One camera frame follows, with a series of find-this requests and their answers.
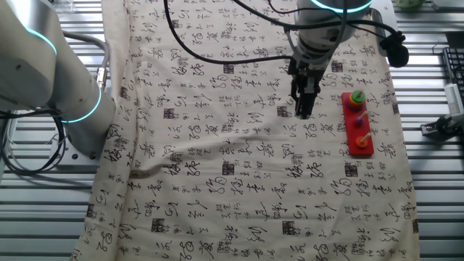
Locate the black clamp tool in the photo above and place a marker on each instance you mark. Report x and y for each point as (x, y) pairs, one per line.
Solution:
(429, 128)

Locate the small orange Hanoi disc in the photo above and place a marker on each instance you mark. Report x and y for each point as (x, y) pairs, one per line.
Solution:
(360, 143)

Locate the green Hanoi disc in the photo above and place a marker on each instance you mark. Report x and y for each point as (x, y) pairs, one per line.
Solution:
(354, 97)

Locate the cream calligraphy print tablecloth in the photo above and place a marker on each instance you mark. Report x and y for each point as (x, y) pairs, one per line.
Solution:
(235, 163)

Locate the black keyboard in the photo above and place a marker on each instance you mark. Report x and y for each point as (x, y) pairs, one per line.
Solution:
(455, 61)

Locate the large orange Hanoi disc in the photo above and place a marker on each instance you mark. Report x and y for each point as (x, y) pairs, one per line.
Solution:
(355, 105)

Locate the stacked rainbow rings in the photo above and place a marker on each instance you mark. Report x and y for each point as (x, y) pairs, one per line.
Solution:
(355, 107)

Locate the small purple Hanoi disc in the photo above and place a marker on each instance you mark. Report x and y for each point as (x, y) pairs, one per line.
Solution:
(359, 122)

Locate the yellow Hanoi disc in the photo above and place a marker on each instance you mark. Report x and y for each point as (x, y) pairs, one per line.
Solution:
(356, 103)

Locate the green round object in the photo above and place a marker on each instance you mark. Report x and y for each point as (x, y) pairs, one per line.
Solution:
(409, 4)

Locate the silver finned camera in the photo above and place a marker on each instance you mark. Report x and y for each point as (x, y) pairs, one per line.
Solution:
(455, 99)

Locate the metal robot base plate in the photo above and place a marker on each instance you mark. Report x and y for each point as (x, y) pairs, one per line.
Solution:
(72, 157)

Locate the red Hanoi base with pegs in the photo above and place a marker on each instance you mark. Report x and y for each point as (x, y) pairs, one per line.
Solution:
(353, 145)

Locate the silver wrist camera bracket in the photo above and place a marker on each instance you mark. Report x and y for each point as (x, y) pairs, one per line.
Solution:
(380, 21)

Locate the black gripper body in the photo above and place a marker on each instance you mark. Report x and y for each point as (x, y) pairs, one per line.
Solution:
(308, 72)

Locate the clear plastic bag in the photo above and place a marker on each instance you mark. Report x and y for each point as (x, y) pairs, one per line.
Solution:
(65, 4)

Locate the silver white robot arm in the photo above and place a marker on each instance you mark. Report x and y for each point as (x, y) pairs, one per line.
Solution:
(32, 65)

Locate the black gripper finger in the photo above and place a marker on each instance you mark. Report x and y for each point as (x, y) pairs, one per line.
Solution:
(311, 101)
(297, 99)

